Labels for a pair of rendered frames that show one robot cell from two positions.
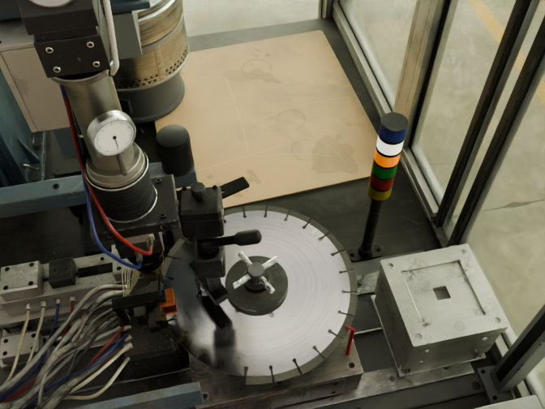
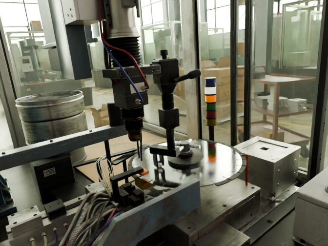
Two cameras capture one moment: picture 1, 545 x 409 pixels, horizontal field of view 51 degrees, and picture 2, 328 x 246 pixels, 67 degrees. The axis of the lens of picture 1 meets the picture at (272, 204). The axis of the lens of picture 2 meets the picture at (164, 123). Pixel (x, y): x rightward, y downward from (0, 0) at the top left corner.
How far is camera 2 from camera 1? 69 cm
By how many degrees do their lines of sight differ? 41
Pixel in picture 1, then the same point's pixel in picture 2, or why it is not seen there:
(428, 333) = (275, 157)
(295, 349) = (228, 168)
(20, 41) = not seen: outside the picture
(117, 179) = (131, 30)
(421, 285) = (254, 149)
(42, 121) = (83, 12)
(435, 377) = (287, 195)
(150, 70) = (74, 130)
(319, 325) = (230, 159)
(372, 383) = (263, 208)
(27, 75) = not seen: outside the picture
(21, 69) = not seen: outside the picture
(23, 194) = (30, 147)
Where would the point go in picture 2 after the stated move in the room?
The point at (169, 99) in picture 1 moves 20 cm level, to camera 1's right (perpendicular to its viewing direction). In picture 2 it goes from (81, 153) to (119, 145)
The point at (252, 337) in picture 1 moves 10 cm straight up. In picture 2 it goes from (202, 172) to (201, 137)
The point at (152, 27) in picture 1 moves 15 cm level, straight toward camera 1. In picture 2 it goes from (75, 106) to (88, 110)
